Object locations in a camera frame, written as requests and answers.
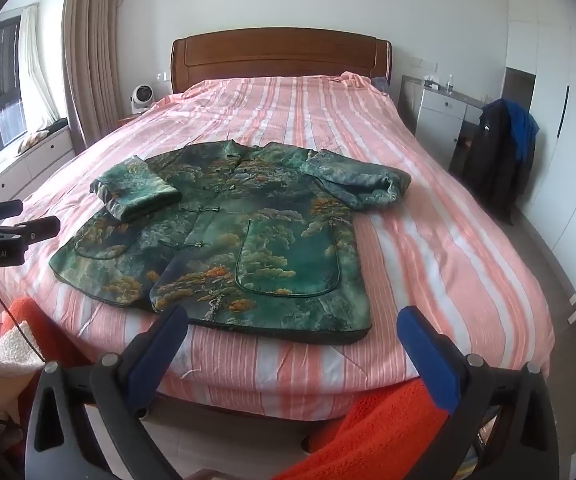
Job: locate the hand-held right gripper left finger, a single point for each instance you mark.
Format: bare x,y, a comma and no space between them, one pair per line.
160,355

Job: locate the white dresser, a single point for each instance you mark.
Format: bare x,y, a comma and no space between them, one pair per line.
438,120

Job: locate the person's left forearm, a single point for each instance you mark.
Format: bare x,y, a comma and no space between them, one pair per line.
2,375

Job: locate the blue garment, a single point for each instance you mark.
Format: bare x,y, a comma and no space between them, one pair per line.
523,130

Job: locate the green patterned jacket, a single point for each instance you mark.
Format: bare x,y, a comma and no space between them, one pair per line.
268,260

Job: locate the dark cloth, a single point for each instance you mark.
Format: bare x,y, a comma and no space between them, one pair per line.
56,124

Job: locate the white wardrobe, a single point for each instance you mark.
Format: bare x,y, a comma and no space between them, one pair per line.
568,135

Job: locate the beige curtain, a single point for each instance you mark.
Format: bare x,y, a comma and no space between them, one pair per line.
92,60

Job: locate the tissue box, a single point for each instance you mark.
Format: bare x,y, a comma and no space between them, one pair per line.
430,85

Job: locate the white sheer curtain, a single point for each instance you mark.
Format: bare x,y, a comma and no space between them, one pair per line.
37,70

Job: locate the pink striped bed cover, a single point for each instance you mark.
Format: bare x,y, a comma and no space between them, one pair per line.
443,260

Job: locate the black jacket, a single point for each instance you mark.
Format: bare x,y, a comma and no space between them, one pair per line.
493,160

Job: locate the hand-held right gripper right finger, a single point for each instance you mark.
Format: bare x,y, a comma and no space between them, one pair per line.
428,355

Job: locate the white window seat cabinet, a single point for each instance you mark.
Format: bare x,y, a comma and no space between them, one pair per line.
32,165

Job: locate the person's orange fuzzy garment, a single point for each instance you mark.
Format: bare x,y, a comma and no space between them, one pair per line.
383,435

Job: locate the patterned cushion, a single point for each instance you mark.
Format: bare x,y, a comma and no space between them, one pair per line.
32,141

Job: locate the wooden headboard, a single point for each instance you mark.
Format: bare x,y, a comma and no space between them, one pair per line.
278,55

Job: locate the wooden nightstand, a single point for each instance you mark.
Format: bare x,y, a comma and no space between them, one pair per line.
125,117

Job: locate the small white fan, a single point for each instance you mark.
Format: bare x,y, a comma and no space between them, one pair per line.
141,97

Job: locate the clear bottle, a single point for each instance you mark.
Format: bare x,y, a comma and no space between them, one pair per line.
450,85

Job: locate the blue pillow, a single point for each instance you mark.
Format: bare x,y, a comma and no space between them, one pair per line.
382,84

